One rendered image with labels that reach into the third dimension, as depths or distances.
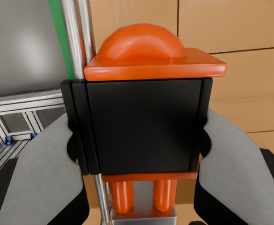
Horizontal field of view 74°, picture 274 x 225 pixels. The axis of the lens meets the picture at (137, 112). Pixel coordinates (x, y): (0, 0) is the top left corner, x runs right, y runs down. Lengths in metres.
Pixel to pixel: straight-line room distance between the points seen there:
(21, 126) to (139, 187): 1.30
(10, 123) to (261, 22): 1.48
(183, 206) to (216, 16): 0.63
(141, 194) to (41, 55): 1.30
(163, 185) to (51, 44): 1.29
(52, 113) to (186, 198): 1.05
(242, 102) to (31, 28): 1.28
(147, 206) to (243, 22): 0.74
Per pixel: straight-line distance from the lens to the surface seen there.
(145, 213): 0.19
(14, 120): 1.46
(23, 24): 1.43
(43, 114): 1.34
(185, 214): 0.48
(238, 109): 0.95
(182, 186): 0.47
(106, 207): 0.18
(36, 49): 1.43
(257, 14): 0.85
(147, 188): 0.21
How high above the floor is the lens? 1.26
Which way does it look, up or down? 61 degrees down
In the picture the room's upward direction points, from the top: 177 degrees clockwise
